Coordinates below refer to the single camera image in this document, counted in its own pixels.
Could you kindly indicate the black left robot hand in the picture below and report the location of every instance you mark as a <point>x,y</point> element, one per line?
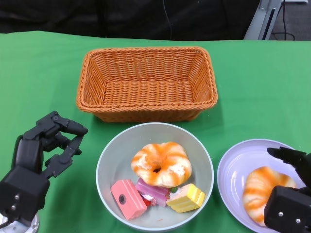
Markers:
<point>28,153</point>

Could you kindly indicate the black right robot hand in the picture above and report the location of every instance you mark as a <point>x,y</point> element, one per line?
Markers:
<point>298,160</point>

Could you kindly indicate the grey round bowl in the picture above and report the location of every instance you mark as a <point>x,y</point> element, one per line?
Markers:
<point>126,150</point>

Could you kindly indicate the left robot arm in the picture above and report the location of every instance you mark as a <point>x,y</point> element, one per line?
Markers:
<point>24,227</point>

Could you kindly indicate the lavender round plate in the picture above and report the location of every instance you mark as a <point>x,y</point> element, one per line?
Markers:
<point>233,170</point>

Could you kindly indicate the yellow layered cake slice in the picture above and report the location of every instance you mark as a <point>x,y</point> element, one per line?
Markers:
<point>187,199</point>

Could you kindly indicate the salmon cake with hole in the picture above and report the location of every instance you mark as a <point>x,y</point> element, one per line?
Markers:
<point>134,208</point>

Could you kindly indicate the orange wicker basket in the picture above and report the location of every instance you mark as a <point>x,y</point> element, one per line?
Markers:
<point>145,97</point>

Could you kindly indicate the pink layered cake slice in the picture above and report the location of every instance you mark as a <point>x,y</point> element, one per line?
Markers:
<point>153,191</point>

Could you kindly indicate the green tablecloth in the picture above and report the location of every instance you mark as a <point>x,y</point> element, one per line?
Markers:
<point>255,85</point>

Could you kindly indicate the small red white piece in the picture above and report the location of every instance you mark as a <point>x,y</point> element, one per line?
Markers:
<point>148,200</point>

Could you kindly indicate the black backdrop cloth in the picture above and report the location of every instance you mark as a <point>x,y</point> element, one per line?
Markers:
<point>73,14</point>

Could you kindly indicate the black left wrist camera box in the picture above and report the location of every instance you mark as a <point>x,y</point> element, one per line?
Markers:
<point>24,191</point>

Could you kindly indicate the silver aluminium post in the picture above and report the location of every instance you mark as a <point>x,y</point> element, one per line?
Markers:
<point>257,26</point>

